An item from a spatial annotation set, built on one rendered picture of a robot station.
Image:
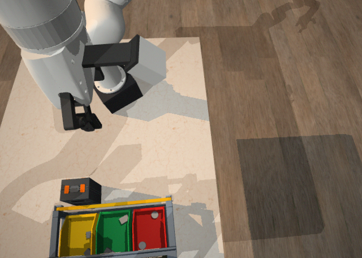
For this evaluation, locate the red bin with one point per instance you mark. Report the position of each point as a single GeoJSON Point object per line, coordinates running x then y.
{"type": "Point", "coordinates": [147, 229]}

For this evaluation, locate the grey round disc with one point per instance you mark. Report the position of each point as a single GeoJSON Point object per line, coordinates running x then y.
{"type": "Point", "coordinates": [154, 214]}
{"type": "Point", "coordinates": [142, 245]}

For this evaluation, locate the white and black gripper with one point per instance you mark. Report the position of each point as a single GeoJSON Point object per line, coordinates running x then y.
{"type": "Point", "coordinates": [58, 72]}

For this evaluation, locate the grey metal shelf rack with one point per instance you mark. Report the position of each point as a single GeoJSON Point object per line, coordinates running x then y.
{"type": "Point", "coordinates": [170, 251]}

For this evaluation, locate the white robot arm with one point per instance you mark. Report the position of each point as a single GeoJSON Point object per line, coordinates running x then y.
{"type": "Point", "coordinates": [39, 24]}

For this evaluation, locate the yellow open bin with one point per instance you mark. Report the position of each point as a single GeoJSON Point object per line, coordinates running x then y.
{"type": "Point", "coordinates": [73, 241]}

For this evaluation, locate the green open bin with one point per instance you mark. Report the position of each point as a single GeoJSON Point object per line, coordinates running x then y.
{"type": "Point", "coordinates": [110, 233]}

